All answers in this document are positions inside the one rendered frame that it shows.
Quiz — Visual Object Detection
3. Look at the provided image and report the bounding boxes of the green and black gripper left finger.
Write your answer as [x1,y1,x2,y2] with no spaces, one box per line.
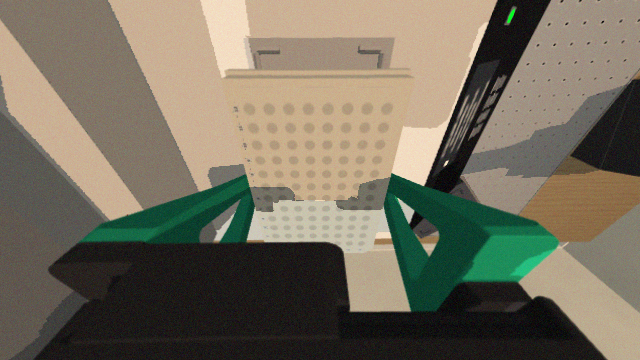
[77,174,255,244]

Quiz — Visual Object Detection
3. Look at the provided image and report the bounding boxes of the white thermal cycler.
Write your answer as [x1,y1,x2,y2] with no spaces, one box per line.
[0,0,551,360]

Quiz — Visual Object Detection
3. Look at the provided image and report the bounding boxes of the white well plate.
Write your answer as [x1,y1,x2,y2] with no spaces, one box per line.
[221,68,415,253]

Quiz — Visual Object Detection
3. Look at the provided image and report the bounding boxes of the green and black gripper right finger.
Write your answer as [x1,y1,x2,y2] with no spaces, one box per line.
[383,173,559,311]

